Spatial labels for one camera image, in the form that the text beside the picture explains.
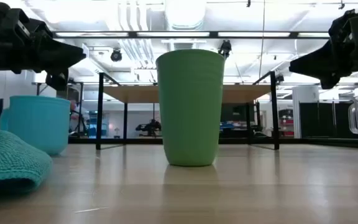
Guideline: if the blue ribbed mug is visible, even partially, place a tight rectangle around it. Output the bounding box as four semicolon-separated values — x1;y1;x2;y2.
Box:
0;95;71;156

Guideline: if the black table edge rail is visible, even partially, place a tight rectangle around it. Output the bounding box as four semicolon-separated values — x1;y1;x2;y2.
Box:
68;137;358;146

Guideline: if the white pillar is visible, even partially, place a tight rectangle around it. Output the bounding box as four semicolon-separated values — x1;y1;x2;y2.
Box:
291;85;320;139

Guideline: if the black overhead frame bar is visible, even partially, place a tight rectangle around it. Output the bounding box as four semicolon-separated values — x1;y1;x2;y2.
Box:
51;30;331;40

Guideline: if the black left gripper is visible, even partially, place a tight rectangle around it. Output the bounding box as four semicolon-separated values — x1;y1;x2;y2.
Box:
0;1;87;91

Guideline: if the black cabinet row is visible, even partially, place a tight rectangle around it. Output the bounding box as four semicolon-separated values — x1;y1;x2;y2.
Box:
299;101;358;139

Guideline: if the silver ventilation duct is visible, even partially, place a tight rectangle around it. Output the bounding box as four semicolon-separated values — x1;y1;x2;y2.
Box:
165;0;207;31

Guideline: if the black hanging spotlight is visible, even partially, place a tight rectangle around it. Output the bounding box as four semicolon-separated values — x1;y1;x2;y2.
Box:
218;39;232;60
110;48;123;63

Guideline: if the black background monitor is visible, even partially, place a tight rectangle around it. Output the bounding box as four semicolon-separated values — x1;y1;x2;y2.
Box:
221;103;256;123

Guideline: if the green ribbed plastic cup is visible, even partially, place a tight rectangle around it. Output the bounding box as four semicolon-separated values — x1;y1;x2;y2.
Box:
155;49;226;167

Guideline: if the red storage rack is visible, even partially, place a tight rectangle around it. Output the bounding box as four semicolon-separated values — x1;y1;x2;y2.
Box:
278;108;295;138

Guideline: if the wooden shelf with black legs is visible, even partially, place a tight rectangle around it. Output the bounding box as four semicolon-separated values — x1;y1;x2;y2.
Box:
95;70;281;151

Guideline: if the teal knitted cloth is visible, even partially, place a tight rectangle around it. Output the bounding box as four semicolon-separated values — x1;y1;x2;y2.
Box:
0;129;53;195

